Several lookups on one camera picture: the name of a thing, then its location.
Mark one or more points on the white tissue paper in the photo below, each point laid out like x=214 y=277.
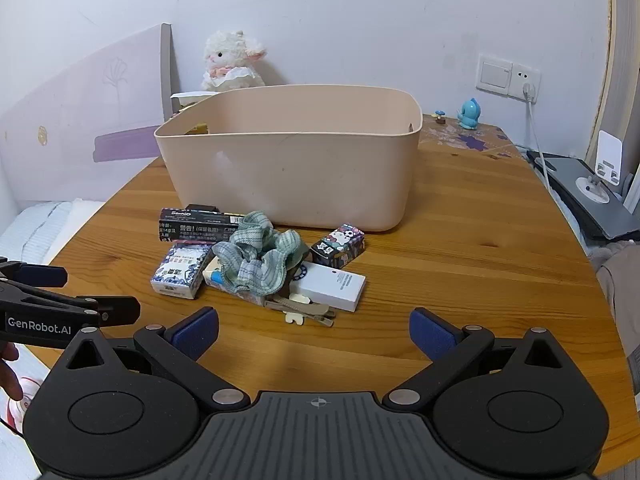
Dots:
x=192 y=96

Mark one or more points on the grey laptop with stand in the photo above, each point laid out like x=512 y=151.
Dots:
x=590 y=212

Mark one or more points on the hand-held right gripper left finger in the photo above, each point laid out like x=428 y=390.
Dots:
x=194 y=334

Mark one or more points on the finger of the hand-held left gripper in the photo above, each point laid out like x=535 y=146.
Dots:
x=117 y=310
x=44 y=275

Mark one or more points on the white phone stand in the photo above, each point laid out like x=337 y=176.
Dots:
x=610 y=157

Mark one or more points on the white blanket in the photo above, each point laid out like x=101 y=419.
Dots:
x=40 y=230

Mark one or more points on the green checked scrunchie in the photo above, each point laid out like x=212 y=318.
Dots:
x=252 y=255

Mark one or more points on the wooden door frame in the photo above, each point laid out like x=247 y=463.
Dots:
x=607 y=60

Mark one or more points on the small black cartoon box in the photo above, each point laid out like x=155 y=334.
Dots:
x=340 y=246

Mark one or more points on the beige hair clip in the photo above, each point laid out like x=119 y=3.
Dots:
x=305 y=307

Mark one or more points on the blue toy figurine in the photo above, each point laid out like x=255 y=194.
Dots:
x=470 y=114

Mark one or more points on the white plush lamb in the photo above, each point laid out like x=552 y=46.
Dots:
x=231 y=62

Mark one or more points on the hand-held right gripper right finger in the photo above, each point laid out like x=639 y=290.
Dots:
x=434 y=335

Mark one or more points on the white wall socket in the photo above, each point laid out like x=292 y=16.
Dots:
x=525 y=76

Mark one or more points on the white rectangular box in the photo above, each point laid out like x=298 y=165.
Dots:
x=330 y=286

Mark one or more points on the person's left hand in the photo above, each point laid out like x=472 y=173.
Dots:
x=9 y=372

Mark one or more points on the long black card box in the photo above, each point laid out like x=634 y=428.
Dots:
x=192 y=225

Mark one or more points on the beige plastic storage bin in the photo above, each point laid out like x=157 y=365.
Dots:
x=285 y=175

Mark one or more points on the white wall switch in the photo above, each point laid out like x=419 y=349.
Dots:
x=494 y=73

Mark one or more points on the blue white flat packet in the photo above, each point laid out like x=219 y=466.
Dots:
x=216 y=276

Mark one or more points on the small mushroom figurine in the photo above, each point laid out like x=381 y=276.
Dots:
x=440 y=116

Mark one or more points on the purple patterned mat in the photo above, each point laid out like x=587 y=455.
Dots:
x=465 y=141

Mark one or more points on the blue white patterned box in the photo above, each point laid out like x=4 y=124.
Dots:
x=177 y=272

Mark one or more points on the red patterned white cloth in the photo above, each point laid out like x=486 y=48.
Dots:
x=15 y=440

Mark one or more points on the beige cloth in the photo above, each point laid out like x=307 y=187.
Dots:
x=622 y=285

